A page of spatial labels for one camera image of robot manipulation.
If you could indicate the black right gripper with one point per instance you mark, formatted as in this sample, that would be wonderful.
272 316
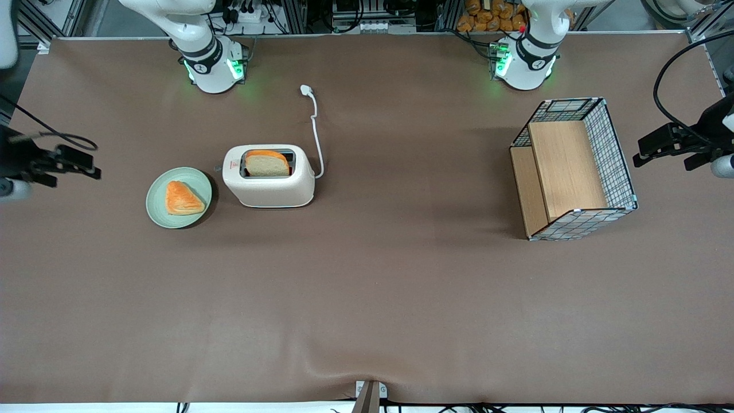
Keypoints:
15 159

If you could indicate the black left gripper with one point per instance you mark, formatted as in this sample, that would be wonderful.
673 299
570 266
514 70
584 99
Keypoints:
713 126

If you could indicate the white two-slot toaster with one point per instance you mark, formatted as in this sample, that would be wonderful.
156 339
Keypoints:
270 186

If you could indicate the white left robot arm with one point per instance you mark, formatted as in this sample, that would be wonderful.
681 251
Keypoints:
530 60

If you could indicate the pale green round plate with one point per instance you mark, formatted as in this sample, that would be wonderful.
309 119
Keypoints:
160 203

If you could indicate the triangular orange pastry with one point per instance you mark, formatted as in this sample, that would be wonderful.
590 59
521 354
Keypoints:
182 201

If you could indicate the toast bread slice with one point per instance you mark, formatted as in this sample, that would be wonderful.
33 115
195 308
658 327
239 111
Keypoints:
267 166

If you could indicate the bag of orange bread rolls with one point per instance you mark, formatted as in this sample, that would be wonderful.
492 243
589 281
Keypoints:
487 17

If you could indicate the white power strip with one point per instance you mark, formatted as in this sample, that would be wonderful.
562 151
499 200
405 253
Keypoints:
249 15

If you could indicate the brown table cover mat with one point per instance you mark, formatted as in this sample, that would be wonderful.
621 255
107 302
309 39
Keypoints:
401 287

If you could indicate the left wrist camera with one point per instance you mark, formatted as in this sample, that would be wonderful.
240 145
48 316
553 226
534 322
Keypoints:
719 165

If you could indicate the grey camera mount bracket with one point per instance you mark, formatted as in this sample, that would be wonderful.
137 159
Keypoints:
370 396

